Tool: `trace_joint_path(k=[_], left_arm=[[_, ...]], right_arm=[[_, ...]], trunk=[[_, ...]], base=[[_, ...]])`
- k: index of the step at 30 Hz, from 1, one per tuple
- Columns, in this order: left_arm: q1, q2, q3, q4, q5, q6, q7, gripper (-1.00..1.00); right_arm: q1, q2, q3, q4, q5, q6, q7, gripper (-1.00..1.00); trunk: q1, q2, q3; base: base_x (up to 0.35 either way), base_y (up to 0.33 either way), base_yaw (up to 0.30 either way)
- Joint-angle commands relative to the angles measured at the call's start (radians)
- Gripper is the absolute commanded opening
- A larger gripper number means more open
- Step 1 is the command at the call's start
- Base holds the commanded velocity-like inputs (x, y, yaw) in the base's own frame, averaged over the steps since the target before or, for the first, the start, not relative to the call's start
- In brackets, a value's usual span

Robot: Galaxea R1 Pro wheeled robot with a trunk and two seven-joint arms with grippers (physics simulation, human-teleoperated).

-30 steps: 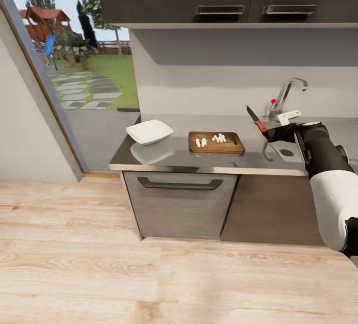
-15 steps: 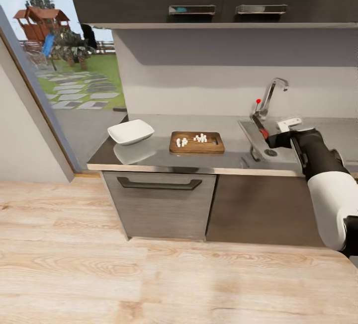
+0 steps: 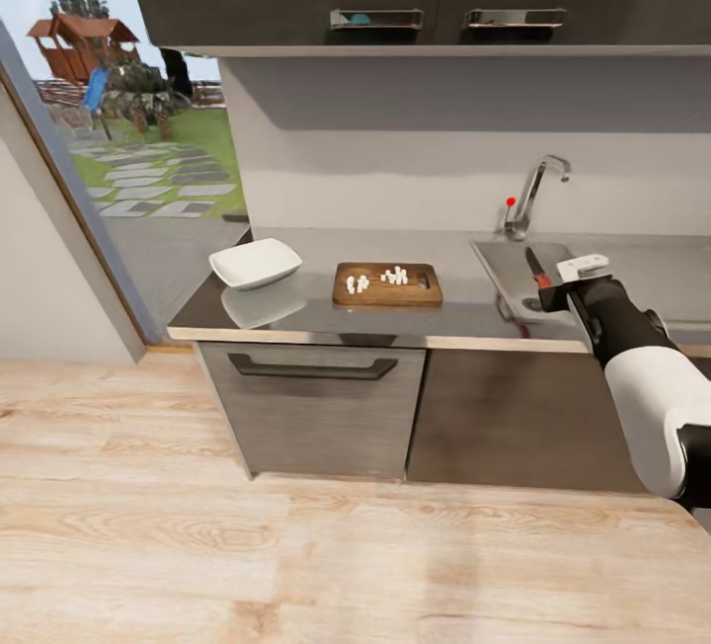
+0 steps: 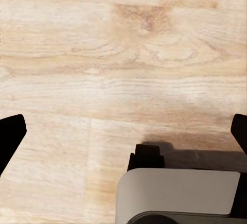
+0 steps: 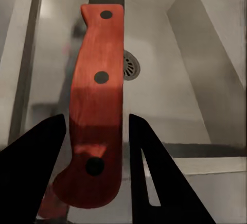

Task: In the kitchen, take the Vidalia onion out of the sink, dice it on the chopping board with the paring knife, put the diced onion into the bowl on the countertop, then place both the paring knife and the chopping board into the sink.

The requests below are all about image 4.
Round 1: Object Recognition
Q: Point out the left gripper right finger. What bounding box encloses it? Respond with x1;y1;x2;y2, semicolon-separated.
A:
231;114;247;155

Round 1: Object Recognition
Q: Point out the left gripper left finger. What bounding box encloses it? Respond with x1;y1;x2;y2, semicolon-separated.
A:
0;114;27;176

